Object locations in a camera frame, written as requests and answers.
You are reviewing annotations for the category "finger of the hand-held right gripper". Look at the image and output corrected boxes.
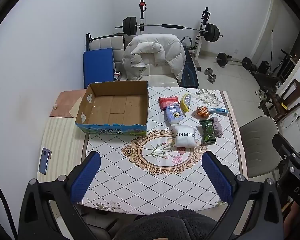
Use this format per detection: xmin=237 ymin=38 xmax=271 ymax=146
xmin=272 ymin=133 xmax=300 ymax=162

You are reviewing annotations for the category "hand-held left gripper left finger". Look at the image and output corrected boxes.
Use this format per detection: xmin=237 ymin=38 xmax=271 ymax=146
xmin=19 ymin=151 xmax=102 ymax=240

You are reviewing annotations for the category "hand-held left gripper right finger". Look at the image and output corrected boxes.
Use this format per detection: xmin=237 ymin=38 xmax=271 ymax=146
xmin=201 ymin=151 xmax=284 ymax=240

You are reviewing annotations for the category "green wet wipes packet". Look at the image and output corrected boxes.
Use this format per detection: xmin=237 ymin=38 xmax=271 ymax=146
xmin=198 ymin=119 xmax=217 ymax=145

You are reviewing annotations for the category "purple grey cloth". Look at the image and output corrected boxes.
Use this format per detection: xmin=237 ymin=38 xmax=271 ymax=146
xmin=211 ymin=117 xmax=223 ymax=138

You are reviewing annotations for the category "white soft pack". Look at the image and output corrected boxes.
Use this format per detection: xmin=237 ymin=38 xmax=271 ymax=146
xmin=170 ymin=124 xmax=197 ymax=148

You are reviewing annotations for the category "long light blue packet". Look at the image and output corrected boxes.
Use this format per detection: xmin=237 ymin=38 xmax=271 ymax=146
xmin=208 ymin=107 xmax=230 ymax=115

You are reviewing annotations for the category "orange snack packet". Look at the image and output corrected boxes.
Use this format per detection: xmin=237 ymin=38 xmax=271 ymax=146
xmin=196 ymin=106 xmax=211 ymax=118

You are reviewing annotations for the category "blue tissue pack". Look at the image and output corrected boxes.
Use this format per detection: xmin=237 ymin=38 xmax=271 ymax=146
xmin=165 ymin=106 xmax=185 ymax=126

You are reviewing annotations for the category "cardboard box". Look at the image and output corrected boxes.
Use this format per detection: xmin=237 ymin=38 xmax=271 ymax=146
xmin=75 ymin=81 xmax=150 ymax=136

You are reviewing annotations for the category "yellow banana-shaped packet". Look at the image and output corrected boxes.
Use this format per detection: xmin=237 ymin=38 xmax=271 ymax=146
xmin=180 ymin=93 xmax=192 ymax=113

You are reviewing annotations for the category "red snack packet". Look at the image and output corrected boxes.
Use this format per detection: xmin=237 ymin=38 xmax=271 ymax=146
xmin=158 ymin=95 xmax=179 ymax=112

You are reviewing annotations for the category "person's right hand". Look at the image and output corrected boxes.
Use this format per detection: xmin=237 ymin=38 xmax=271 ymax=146
xmin=284 ymin=201 xmax=300 ymax=240

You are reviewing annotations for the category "grey office chair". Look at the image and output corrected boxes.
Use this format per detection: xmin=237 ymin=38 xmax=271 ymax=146
xmin=238 ymin=115 xmax=282 ymax=181

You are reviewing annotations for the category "beige striped table mat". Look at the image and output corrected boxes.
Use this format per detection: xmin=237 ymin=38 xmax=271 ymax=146
xmin=37 ymin=116 xmax=91 ymax=184

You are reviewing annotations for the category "blue smartphone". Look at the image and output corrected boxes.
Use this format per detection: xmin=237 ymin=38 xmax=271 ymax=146
xmin=38 ymin=148 xmax=52 ymax=175

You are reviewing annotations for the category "dark wooden chair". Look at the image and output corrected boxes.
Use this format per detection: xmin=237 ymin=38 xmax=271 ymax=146
xmin=258 ymin=79 xmax=300 ymax=121

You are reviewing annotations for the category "brown paper sheet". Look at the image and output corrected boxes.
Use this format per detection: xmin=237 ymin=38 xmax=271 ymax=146
xmin=69 ymin=95 xmax=84 ymax=118

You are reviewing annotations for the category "person's dark fleece clothing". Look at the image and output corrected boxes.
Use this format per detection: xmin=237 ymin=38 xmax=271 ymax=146
xmin=114 ymin=209 xmax=218 ymax=240

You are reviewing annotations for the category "black speaker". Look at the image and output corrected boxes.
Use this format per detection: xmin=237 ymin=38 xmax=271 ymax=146
xmin=258 ymin=60 xmax=271 ymax=74

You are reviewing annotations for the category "dark weight bench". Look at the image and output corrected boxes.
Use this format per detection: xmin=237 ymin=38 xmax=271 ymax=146
xmin=179 ymin=36 xmax=200 ymax=88

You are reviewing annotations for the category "short black barbell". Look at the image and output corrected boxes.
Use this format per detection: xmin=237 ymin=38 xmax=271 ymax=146
xmin=215 ymin=52 xmax=253 ymax=71

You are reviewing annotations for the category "blue folded mat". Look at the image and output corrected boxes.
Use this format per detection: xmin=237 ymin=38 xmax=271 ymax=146
xmin=83 ymin=48 xmax=115 ymax=89

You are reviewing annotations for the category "white padded chair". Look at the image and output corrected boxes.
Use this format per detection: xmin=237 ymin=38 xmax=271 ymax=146
xmin=89 ymin=35 xmax=126 ymax=81
xmin=139 ymin=64 xmax=180 ymax=87

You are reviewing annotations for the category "black metal stand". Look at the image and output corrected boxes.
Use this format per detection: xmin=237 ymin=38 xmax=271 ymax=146
xmin=85 ymin=33 xmax=94 ymax=53

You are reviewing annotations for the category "white barbell rack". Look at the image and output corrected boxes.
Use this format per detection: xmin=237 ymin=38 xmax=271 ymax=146
xmin=138 ymin=0 xmax=211 ymax=64

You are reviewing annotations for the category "white puffer jacket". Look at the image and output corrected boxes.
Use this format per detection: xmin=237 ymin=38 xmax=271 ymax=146
xmin=122 ymin=33 xmax=187 ymax=82

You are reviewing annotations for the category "black barbell on rack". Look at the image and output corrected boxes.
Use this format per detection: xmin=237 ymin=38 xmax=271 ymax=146
xmin=115 ymin=16 xmax=224 ymax=43

